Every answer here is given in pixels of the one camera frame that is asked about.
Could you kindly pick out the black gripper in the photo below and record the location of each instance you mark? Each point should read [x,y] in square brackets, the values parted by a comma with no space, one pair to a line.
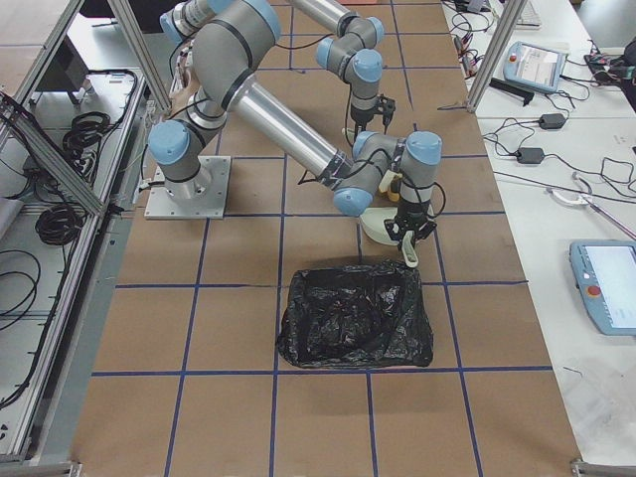
[362,114]
[410,211]

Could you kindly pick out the pale green dustpan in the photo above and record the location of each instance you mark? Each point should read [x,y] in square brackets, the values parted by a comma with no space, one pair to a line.
[381,226]

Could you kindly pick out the white hand brush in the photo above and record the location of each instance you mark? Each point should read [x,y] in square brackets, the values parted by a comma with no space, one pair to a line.
[390,186]

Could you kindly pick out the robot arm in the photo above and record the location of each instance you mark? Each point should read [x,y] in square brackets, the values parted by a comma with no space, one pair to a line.
[241,33]
[177,142]

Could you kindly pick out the black trash bag bin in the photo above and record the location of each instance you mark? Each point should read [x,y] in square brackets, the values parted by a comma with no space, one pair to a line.
[356,317]

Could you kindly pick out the black power adapter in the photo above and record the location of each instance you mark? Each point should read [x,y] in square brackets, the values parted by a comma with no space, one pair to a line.
[530,155]
[552,121]

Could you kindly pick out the blue teach pendant far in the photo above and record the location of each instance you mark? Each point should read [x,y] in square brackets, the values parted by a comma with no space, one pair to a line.
[534,67]

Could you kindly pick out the blue teach pendant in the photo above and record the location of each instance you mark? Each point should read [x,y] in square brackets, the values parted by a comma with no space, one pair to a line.
[534,67]
[604,272]

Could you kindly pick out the blue teach pendant near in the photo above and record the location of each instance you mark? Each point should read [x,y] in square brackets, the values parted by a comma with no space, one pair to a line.
[604,272]

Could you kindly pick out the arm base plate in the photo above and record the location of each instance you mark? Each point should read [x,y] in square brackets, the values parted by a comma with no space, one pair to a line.
[203,197]

